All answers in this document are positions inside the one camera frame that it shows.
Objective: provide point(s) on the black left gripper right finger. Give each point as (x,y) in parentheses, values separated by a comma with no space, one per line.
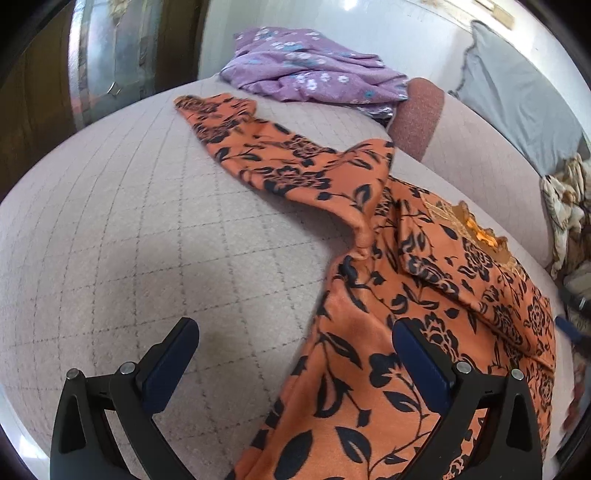
(508,445)

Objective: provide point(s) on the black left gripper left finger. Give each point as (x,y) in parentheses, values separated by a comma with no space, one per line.
(83,445)

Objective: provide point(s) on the orange black floral garment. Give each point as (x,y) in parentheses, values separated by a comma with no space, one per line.
(350,410)

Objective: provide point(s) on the cream floral blanket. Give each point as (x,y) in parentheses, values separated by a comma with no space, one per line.
(566,196)

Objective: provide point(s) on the pink bolster pillow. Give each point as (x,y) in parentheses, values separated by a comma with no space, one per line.
(449,138)

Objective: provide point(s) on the grey pillow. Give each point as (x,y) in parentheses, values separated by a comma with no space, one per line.
(510,93)

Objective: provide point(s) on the purple floral garment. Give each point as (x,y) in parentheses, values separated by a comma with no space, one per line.
(303,65)

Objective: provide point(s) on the mirrored wooden wardrobe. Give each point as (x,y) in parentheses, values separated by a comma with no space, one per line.
(67,64)

